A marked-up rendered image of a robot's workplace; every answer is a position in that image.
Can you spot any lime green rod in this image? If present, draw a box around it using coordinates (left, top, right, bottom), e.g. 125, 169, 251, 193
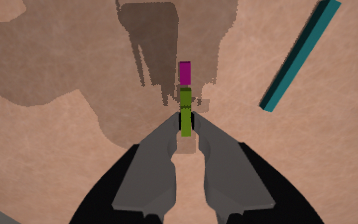
180, 88, 191, 137

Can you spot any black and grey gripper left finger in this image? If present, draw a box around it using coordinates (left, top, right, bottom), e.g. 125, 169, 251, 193
69, 111, 181, 224

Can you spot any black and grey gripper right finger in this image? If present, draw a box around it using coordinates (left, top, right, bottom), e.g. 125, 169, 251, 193
191, 111, 324, 224

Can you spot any magenta rod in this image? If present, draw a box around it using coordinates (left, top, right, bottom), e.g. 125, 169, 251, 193
180, 61, 191, 85

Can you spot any turquoise rod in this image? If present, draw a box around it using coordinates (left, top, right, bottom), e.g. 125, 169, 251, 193
259, 0, 342, 112

